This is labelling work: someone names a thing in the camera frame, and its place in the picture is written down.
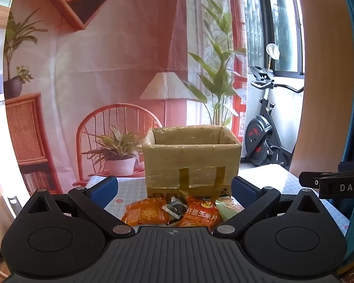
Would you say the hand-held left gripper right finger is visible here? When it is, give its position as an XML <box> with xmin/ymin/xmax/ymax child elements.
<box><xmin>213</xmin><ymin>176</ymin><xmax>323</xmax><ymax>238</ymax></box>

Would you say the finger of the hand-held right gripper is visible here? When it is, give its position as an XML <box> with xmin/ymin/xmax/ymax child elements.
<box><xmin>299</xmin><ymin>171</ymin><xmax>340</xmax><ymax>189</ymax></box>

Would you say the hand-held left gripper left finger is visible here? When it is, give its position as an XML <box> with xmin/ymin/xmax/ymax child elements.
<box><xmin>28</xmin><ymin>176</ymin><xmax>135</xmax><ymax>238</ymax></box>

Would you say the pale green snack packet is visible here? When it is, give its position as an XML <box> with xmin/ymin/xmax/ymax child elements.
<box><xmin>215</xmin><ymin>196</ymin><xmax>245</xmax><ymax>221</ymax></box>

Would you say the yellow-orange snack packet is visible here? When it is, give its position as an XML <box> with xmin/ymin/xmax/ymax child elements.
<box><xmin>121</xmin><ymin>198</ymin><xmax>170</xmax><ymax>226</ymax></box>

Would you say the red-orange corn chip packet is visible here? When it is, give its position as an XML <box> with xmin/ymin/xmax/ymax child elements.
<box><xmin>177</xmin><ymin>196</ymin><xmax>223</xmax><ymax>229</ymax></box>

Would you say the cardboard box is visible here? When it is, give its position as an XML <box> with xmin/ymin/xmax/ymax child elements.
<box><xmin>142</xmin><ymin>125</ymin><xmax>243</xmax><ymax>198</ymax></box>

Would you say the small black snack packet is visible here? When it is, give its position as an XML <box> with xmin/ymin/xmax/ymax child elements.
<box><xmin>162</xmin><ymin>196</ymin><xmax>189</xmax><ymax>220</ymax></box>

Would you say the black exercise bike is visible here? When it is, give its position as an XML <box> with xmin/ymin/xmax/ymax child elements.
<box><xmin>242</xmin><ymin>66</ymin><xmax>304</xmax><ymax>167</ymax></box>

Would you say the wooden door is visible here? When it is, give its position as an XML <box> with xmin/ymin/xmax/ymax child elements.
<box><xmin>293</xmin><ymin>0</ymin><xmax>354</xmax><ymax>180</ymax></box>

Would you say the white round disc on stalk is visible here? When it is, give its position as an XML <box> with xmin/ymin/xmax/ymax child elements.
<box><xmin>267</xmin><ymin>44</ymin><xmax>281</xmax><ymax>69</ymax></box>

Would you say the dark framed window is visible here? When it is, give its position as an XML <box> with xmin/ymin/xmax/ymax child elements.
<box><xmin>242</xmin><ymin>0</ymin><xmax>306</xmax><ymax>80</ymax></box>

